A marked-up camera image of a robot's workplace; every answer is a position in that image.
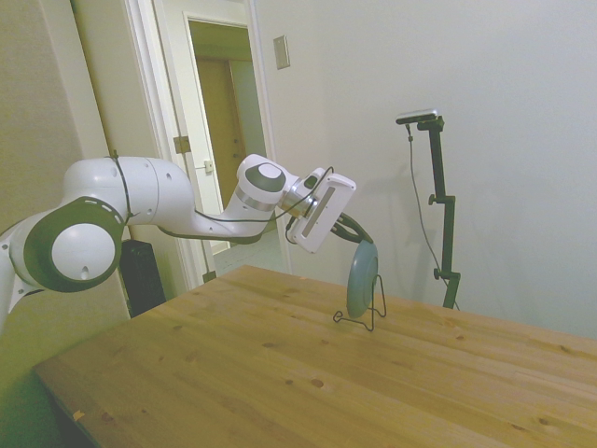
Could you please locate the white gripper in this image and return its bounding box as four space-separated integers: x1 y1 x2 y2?
285 173 374 256

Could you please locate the black camera stand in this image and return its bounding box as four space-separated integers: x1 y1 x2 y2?
416 117 463 310

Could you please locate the green round plate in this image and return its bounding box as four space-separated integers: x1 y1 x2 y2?
345 240 380 322

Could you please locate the white open door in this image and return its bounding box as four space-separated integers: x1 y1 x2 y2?
72 0 206 300

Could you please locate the brown hallway door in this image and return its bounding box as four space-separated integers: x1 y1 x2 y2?
195 58 249 211

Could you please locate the black wire plate stand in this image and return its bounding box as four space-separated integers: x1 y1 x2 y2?
332 273 387 333

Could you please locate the grey exterior camera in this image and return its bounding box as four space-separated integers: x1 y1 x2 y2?
395 107 441 126

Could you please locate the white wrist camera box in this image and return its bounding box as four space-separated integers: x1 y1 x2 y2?
302 167 330 197

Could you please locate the beige wall switch plate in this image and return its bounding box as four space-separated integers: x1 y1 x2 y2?
272 35 291 71

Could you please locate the black floor box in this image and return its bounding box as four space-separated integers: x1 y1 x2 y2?
118 238 168 319

